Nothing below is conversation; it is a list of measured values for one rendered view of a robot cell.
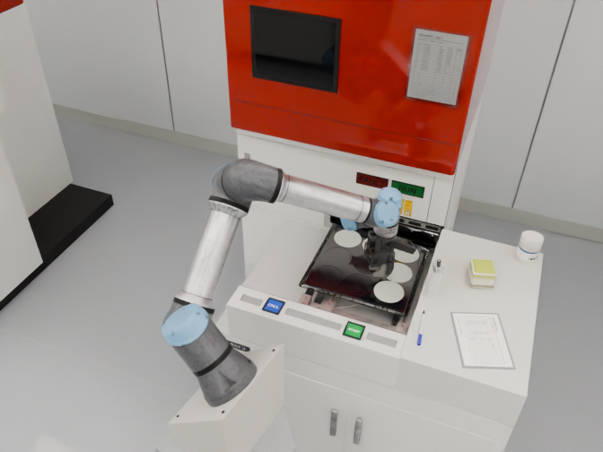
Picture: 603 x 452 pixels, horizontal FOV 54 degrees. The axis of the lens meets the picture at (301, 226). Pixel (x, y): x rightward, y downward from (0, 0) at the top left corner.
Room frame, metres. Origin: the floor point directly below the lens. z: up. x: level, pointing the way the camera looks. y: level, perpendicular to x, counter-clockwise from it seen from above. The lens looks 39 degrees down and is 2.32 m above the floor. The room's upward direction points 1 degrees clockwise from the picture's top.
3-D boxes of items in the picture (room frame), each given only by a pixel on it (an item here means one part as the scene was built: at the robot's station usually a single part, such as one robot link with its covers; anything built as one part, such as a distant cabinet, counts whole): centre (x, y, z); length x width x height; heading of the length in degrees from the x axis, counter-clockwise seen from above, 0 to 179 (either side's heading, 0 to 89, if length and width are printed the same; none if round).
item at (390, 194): (1.46, -0.26, 1.21); 0.09 x 0.08 x 0.11; 116
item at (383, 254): (1.46, -0.26, 1.05); 0.09 x 0.08 x 0.12; 105
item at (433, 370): (1.31, -0.56, 0.89); 0.62 x 0.35 x 0.14; 159
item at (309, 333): (1.22, -0.04, 0.89); 0.55 x 0.09 x 0.14; 69
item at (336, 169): (1.82, -0.13, 1.02); 0.81 x 0.03 x 0.40; 69
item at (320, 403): (1.41, -0.27, 0.41); 0.96 x 0.64 x 0.82; 69
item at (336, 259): (1.54, -0.23, 0.90); 0.34 x 0.34 x 0.01; 69
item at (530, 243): (1.52, -0.77, 1.01); 0.07 x 0.07 x 0.10
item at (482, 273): (1.40, -0.58, 1.00); 0.07 x 0.07 x 0.07; 86
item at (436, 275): (1.35, -0.42, 1.03); 0.06 x 0.04 x 0.13; 159
